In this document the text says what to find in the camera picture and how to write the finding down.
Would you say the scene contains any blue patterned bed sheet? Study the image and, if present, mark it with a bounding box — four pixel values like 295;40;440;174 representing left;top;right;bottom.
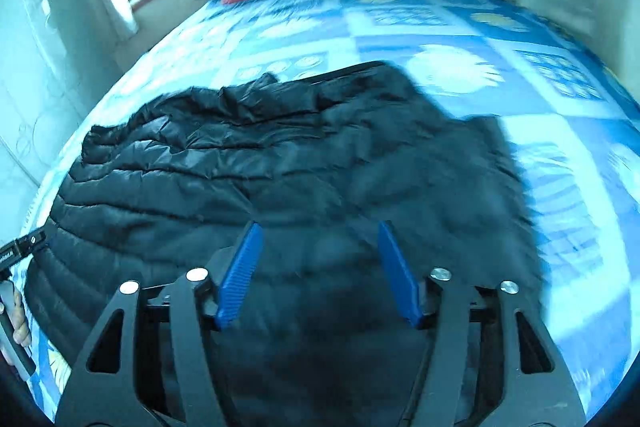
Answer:
14;0;639;426

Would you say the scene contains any white sliding wardrobe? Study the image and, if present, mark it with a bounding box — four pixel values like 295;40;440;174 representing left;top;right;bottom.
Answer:
0;0;124;218

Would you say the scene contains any person's left hand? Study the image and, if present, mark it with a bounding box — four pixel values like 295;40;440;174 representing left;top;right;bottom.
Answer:
0;289;32;350

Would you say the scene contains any black quilted puffer jacket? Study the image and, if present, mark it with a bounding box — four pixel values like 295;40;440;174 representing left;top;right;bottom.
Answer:
25;63;542;426

